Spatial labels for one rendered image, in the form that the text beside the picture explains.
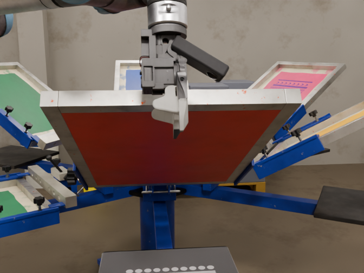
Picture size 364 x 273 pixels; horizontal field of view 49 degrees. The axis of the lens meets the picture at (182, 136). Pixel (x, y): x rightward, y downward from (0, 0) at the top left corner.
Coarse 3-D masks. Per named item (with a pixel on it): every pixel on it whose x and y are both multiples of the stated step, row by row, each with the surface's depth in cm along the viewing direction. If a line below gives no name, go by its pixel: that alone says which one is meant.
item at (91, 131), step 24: (72, 120) 95; (96, 120) 95; (120, 120) 96; (144, 120) 97; (96, 144) 112; (120, 144) 113; (144, 144) 114; (168, 144) 115; (96, 168) 135; (120, 168) 136; (144, 168) 138
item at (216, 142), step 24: (192, 120) 99; (216, 120) 99; (240, 120) 100; (264, 120) 101; (192, 144) 116; (216, 144) 117; (240, 144) 118; (168, 168) 139; (192, 168) 141; (216, 168) 143
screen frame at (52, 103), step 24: (48, 96) 88; (72, 96) 88; (96, 96) 88; (120, 96) 89; (144, 96) 89; (192, 96) 90; (216, 96) 91; (240, 96) 91; (264, 96) 92; (288, 96) 92; (48, 120) 94; (72, 144) 111; (264, 144) 119; (240, 168) 144
